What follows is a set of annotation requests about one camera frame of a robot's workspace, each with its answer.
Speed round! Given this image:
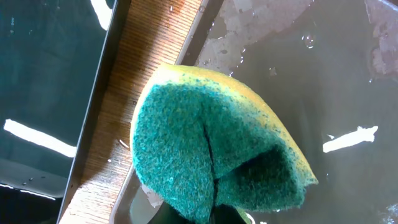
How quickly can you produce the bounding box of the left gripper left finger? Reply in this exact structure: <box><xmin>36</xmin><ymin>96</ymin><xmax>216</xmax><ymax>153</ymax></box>
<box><xmin>148</xmin><ymin>202</ymin><xmax>191</xmax><ymax>224</ymax></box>

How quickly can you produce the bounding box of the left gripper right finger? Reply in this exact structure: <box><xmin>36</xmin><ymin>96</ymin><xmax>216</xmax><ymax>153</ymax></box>
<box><xmin>213</xmin><ymin>205</ymin><xmax>249</xmax><ymax>224</ymax></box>

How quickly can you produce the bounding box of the green yellow sponge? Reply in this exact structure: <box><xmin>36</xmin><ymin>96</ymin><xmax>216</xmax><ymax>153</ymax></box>
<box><xmin>131</xmin><ymin>64</ymin><xmax>318</xmax><ymax>223</ymax></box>

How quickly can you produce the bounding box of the dark serving tray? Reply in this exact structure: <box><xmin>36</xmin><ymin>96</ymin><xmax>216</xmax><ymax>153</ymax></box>
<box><xmin>108</xmin><ymin>0</ymin><xmax>398</xmax><ymax>224</ymax></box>

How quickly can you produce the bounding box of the black water basin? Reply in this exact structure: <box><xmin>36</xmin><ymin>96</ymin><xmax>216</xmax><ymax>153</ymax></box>
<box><xmin>1</xmin><ymin>0</ymin><xmax>130</xmax><ymax>223</ymax></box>

